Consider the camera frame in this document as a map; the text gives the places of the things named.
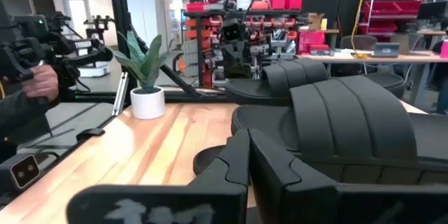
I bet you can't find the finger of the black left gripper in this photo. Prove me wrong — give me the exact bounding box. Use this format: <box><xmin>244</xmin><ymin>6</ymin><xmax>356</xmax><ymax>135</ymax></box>
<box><xmin>236</xmin><ymin>47</ymin><xmax>246</xmax><ymax>78</ymax></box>
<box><xmin>227</xmin><ymin>47</ymin><xmax>237</xmax><ymax>78</ymax></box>

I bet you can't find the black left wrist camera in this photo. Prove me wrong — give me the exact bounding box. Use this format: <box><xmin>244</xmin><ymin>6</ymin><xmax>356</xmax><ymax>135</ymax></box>
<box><xmin>223</xmin><ymin>20</ymin><xmax>246</xmax><ymax>42</ymax></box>

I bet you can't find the brown cardboard box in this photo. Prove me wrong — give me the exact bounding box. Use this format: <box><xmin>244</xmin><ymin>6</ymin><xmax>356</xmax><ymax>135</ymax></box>
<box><xmin>307</xmin><ymin>13</ymin><xmax>327</xmax><ymax>32</ymax></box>

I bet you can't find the person's hand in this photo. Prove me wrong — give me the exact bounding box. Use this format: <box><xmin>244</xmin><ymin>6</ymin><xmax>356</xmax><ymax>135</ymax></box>
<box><xmin>21</xmin><ymin>63</ymin><xmax>60</xmax><ymax>103</ymax></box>

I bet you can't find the red tool case stack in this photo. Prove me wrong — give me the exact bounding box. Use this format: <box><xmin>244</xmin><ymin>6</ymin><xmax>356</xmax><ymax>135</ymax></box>
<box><xmin>297</xmin><ymin>30</ymin><xmax>330</xmax><ymax>56</ymax></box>

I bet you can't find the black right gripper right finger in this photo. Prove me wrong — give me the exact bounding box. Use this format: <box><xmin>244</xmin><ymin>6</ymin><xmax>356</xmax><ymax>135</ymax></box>
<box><xmin>249</xmin><ymin>128</ymin><xmax>448</xmax><ymax>224</ymax></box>

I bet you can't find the grey mesh office chair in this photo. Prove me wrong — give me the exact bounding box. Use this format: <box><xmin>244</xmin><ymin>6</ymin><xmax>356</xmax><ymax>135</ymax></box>
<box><xmin>341</xmin><ymin>34</ymin><xmax>379</xmax><ymax>52</ymax></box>

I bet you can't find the black foam slide sandal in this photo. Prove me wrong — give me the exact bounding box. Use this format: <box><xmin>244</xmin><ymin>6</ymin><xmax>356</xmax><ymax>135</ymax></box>
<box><xmin>225</xmin><ymin>58</ymin><xmax>330</xmax><ymax>107</ymax></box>
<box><xmin>229</xmin><ymin>75</ymin><xmax>448</xmax><ymax>187</ymax></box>
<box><xmin>192</xmin><ymin>144</ymin><xmax>227</xmax><ymax>176</ymax></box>

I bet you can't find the small grey laptop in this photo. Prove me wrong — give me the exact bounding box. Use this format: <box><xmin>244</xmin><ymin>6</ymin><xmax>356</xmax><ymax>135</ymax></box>
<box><xmin>373</xmin><ymin>41</ymin><xmax>400</xmax><ymax>59</ymax></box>

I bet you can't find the green plant in white pot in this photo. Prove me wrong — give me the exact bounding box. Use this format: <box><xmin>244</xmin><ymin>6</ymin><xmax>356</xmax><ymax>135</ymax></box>
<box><xmin>110</xmin><ymin>29</ymin><xmax>169</xmax><ymax>120</ymax></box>

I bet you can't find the person's forearm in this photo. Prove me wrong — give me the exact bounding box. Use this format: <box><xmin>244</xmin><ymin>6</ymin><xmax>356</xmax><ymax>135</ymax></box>
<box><xmin>0</xmin><ymin>90</ymin><xmax>53</xmax><ymax>164</ymax></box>

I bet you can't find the black office chair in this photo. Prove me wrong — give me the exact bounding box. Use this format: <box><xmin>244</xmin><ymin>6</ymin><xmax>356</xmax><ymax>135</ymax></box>
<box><xmin>363</xmin><ymin>72</ymin><xmax>407</xmax><ymax>99</ymax></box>

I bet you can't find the black rack with orange bins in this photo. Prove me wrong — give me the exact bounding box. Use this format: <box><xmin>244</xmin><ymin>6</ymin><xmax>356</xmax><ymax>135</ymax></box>
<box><xmin>184</xmin><ymin>6</ymin><xmax>306</xmax><ymax>88</ymax></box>

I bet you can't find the yellow cable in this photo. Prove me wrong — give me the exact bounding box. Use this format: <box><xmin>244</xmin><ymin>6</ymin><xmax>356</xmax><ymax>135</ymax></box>
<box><xmin>351</xmin><ymin>0</ymin><xmax>369</xmax><ymax>60</ymax></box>

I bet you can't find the metal cart with red bins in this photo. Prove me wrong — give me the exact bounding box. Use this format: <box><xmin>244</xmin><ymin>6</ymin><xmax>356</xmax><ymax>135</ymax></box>
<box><xmin>362</xmin><ymin>0</ymin><xmax>424</xmax><ymax>41</ymax></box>

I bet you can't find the black computer monitor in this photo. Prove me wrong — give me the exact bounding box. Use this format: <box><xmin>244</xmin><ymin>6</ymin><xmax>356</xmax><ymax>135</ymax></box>
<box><xmin>416</xmin><ymin>1</ymin><xmax>448</xmax><ymax>22</ymax></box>

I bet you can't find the silver aluminium bar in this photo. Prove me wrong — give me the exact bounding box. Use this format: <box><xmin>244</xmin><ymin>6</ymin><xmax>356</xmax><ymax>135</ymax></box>
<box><xmin>111</xmin><ymin>71</ymin><xmax>130</xmax><ymax>117</ymax></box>

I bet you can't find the wooden office desk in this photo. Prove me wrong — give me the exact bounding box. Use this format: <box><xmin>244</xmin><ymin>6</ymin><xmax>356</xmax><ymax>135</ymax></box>
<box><xmin>295</xmin><ymin>51</ymin><xmax>448</xmax><ymax>108</ymax></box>

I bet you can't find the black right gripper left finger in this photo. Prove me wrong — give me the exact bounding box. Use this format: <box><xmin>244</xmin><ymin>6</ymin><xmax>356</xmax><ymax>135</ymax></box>
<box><xmin>65</xmin><ymin>128</ymin><xmax>251</xmax><ymax>224</ymax></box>

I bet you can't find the black table edge clamp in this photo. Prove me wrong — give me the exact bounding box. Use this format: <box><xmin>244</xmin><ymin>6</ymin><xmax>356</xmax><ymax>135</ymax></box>
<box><xmin>76</xmin><ymin>127</ymin><xmax>106</xmax><ymax>143</ymax></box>

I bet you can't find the black metal table frame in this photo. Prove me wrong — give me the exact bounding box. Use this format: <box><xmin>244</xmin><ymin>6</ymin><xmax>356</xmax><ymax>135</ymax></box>
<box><xmin>68</xmin><ymin>0</ymin><xmax>234</xmax><ymax>106</ymax></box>

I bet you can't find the black table-level camera box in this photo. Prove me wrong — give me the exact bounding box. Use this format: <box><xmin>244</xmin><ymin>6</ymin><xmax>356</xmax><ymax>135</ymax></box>
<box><xmin>0</xmin><ymin>153</ymin><xmax>42</xmax><ymax>197</ymax></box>

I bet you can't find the white machine base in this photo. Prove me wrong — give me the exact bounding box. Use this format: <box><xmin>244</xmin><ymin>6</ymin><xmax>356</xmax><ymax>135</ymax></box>
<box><xmin>77</xmin><ymin>61</ymin><xmax>110</xmax><ymax>79</ymax></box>

